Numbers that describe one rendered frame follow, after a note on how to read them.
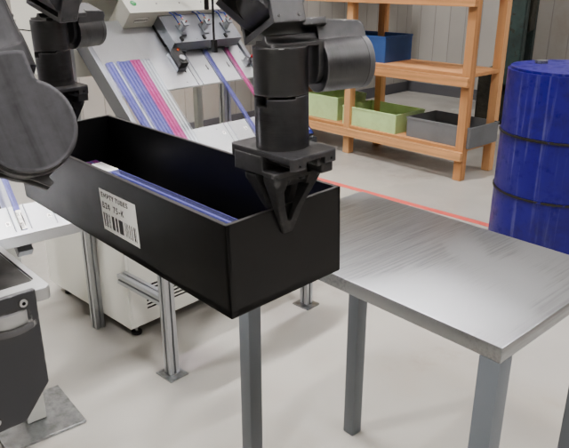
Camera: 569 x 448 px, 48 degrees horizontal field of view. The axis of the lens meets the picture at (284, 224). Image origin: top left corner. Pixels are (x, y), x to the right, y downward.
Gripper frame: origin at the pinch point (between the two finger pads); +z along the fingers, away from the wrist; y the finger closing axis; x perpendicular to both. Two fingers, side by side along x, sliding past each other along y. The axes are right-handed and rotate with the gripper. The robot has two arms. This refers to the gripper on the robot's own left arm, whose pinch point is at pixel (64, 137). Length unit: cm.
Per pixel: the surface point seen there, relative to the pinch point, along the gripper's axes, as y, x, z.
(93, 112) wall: 374, -184, 82
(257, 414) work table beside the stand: 2, -42, 83
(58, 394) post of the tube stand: 84, -20, 111
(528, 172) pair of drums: 38, -246, 70
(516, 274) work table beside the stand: -51, -69, 32
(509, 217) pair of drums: 45, -247, 95
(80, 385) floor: 85, -29, 112
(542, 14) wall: 240, -635, 28
